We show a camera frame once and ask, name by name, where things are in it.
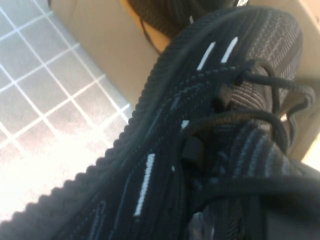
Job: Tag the black knit sneaker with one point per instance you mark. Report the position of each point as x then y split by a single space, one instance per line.
175 150
162 15

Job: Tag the brown cardboard shoe box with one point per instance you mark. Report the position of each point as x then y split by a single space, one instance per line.
100 37

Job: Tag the grey white checked tablecloth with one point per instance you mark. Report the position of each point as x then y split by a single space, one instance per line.
37 75

